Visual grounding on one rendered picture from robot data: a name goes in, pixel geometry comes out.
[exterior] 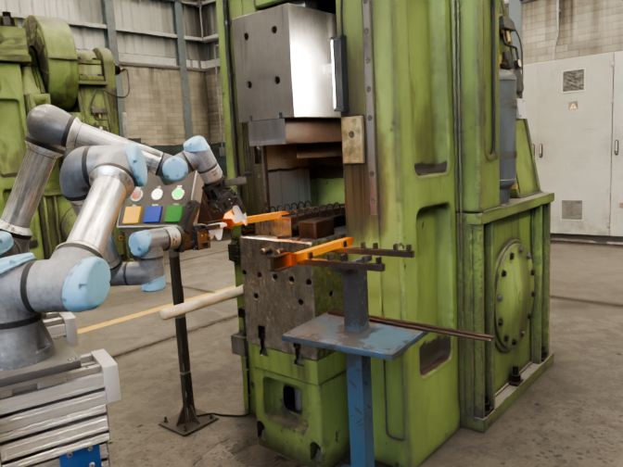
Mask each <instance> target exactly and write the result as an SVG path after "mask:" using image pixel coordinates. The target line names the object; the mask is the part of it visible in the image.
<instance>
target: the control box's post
mask: <svg viewBox="0 0 623 467"><path fill-rule="evenodd" d="M168 254H169V260H170V270H171V280H172V299H173V305H174V306H175V305H179V304H182V303H184V298H183V288H182V277H181V267H180V257H179V256H180V253H179V252H174V249H172V250H168ZM175 329H176V338H177V348H178V359H179V368H180V372H188V371H190V369H189V358H188V348H187V338H186V328H185V317H183V318H180V319H175ZM180 378H181V388H182V398H183V406H185V408H186V419H187V421H188V422H190V417H189V405H192V407H193V399H192V389H191V379H190V373H188V374H185V375H181V374H180Z"/></svg>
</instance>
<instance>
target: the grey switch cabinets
mask: <svg viewBox="0 0 623 467"><path fill-rule="evenodd" d="M523 67H524V80H523V84H524V91H523V99H524V104H525V109H526V113H527V118H528V127H529V132H530V137H531V142H532V146H533V152H534V157H535V161H536V166H537V171H538V175H539V181H540V189H541V191H543V192H550V193H554V201H553V202H551V240H554V241H567V242H581V243H596V244H610V245H623V51H619V52H613V53H606V54H599V55H592V56H585V57H573V58H567V59H560V60H554V61H547V62H541V63H534V64H527V65H523Z"/></svg>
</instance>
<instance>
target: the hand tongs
mask: <svg viewBox="0 0 623 467"><path fill-rule="evenodd" d="M327 314H331V315H336V316H341V317H344V310H343V309H331V310H329V311H328V312H327ZM369 321H371V322H381V323H385V324H391V325H396V326H401V327H406V328H412V329H416V330H422V331H428V332H432V333H438V334H447V335H452V336H458V337H463V338H468V339H474V340H478V341H484V342H489V343H490V342H491V339H495V336H494V335H489V334H479V333H473V332H467V331H462V330H457V329H452V328H446V327H440V326H435V325H429V324H423V323H418V322H408V321H403V320H397V319H391V318H386V317H380V316H374V315H369Z"/></svg>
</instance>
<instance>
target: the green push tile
mask: <svg viewBox="0 0 623 467"><path fill-rule="evenodd" d="M183 211H184V206H168V207H167V211H166V216H165V222H179V220H180V219H181V216H182V214H183Z"/></svg>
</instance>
